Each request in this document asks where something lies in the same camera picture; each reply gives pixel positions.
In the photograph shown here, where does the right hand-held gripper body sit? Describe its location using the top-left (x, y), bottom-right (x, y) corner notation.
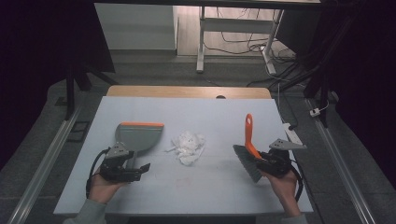
top-left (256, 137), bottom-right (308, 179)

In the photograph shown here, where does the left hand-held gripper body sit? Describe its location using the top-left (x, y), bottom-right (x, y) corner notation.
top-left (98, 142), bottom-right (144, 183)

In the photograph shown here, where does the orange-handled grey brush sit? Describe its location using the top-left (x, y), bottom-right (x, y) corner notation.
top-left (232, 113), bottom-right (266, 184)

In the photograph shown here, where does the grey dustpan with orange edge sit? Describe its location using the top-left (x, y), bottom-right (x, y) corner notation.
top-left (114, 121), bottom-right (165, 171)

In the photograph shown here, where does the white paper pile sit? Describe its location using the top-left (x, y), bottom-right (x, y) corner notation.
top-left (164, 130), bottom-right (206, 167)

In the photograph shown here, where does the person's left hand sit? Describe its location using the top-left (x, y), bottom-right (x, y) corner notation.
top-left (88, 171), bottom-right (126, 205)

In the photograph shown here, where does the person's right hand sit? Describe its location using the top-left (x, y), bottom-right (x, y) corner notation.
top-left (261, 169), bottom-right (303, 217)

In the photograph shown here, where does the white power strip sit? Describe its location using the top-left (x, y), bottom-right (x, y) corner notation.
top-left (282, 122), bottom-right (304, 147)

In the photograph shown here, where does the white table cover board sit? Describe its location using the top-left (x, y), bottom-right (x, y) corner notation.
top-left (52, 95), bottom-right (314, 217)

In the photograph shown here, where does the black metal stand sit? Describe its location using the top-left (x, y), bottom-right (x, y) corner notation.
top-left (302, 60), bottom-right (332, 129)
top-left (63, 61), bottom-right (120, 121)

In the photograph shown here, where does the wooden table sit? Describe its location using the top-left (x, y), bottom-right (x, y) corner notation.
top-left (106, 85), bottom-right (273, 100)

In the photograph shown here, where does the dark curtain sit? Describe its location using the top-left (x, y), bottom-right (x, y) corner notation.
top-left (318, 0), bottom-right (396, 183)
top-left (0, 0), bottom-right (117, 171)

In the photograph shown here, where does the white cabinet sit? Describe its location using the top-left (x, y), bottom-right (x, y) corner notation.
top-left (93, 3), bottom-right (179, 51)

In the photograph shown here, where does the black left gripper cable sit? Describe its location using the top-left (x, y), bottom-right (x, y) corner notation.
top-left (85, 147), bottom-right (112, 200)

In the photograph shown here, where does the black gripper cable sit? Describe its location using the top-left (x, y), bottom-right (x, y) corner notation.
top-left (289, 160), bottom-right (304, 202)
top-left (85, 147), bottom-right (112, 200)

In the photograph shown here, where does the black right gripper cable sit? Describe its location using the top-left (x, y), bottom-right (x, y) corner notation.
top-left (289, 160), bottom-right (304, 202)

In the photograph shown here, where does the black power cable with plug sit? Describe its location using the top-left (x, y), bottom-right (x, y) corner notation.
top-left (276, 82), bottom-right (299, 131)

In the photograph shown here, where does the aluminium rail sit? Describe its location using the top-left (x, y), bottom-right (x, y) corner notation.
top-left (7, 105), bottom-right (84, 224)
top-left (304, 97), bottom-right (377, 224)

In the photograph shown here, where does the tangle of floor cables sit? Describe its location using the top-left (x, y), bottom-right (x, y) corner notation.
top-left (204, 7), bottom-right (302, 89)

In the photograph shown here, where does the white desk frame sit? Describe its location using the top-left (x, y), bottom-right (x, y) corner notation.
top-left (195, 5), bottom-right (286, 76)

